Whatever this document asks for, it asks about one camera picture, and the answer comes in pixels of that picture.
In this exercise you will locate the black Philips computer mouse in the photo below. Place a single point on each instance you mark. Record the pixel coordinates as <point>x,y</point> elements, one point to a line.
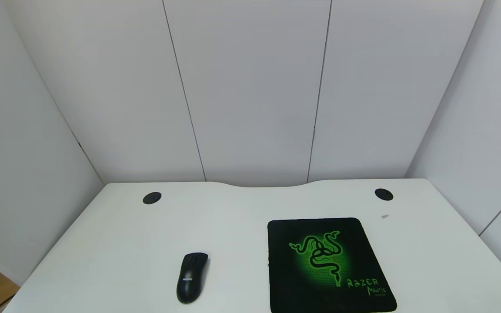
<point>192,280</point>

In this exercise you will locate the black green Razer mouse pad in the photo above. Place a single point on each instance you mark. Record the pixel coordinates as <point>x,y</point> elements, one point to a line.
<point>320,234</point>

